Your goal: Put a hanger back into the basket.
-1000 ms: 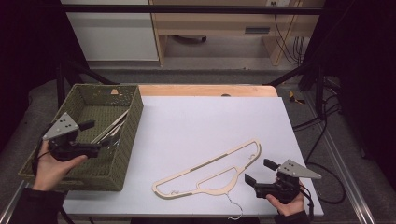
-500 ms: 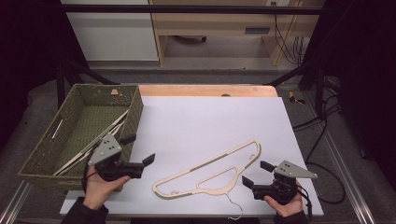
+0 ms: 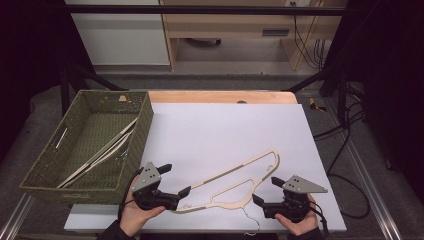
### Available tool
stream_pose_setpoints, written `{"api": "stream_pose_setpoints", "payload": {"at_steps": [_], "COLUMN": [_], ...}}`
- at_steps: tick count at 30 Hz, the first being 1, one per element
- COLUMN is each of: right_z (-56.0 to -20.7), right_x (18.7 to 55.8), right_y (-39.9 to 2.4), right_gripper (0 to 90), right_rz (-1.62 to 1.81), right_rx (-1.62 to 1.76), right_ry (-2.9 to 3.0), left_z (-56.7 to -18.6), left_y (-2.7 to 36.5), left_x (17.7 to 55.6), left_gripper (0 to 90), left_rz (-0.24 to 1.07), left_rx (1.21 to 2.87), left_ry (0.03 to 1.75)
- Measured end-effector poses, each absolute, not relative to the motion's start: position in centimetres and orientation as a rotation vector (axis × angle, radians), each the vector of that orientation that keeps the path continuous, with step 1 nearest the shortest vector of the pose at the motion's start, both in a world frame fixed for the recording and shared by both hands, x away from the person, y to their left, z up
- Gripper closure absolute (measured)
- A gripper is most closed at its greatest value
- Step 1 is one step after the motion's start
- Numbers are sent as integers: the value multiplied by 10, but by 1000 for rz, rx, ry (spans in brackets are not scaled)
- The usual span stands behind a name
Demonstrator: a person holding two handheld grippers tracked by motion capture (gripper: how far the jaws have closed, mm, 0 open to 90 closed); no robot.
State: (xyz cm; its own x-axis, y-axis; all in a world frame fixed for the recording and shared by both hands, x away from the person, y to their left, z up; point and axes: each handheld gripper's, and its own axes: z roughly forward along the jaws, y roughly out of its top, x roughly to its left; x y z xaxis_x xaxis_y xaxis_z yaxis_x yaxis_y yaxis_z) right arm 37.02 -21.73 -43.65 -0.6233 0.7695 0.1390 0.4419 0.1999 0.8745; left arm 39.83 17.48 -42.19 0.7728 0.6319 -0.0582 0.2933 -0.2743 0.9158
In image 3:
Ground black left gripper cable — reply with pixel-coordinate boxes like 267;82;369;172
116;167;145;223

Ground person's left hand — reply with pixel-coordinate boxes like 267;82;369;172
118;176;167;238

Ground person's right hand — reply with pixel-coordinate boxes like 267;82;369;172
274;194;320;237

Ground wooden desk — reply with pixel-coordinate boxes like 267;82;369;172
159;0;348;72

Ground black floor cables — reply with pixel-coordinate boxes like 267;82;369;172
312;99;366;142

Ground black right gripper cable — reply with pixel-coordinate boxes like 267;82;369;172
308;126;372;240

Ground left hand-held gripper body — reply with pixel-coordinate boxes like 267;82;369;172
130;161;181;212

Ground white cabinet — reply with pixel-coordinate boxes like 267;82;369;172
64;0;171;66

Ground black stand legs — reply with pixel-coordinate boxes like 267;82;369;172
284;65;350;125
59;62;128;116

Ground yellow and black tool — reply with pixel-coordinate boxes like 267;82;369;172
308;97;328;113

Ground black curtain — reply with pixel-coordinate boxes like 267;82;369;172
324;0;424;204
0;0;98;164

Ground beige clothes hanger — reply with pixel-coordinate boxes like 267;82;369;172
173;148;281;237
56;117;139;190

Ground black horizontal frame bar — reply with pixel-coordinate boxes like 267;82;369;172
64;4;346;16

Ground black hanging cables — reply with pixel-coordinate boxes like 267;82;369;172
291;1;327;70

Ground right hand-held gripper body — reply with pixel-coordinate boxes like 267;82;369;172
262;175;329;224

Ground white sheet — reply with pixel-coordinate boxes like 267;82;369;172
63;102;348;234

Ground green woven basket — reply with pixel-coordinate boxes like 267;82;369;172
19;89;155;206

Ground aluminium rail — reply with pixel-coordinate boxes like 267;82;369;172
0;193;36;240
323;96;404;240

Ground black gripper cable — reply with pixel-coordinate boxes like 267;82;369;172
116;167;145;223
308;126;372;240

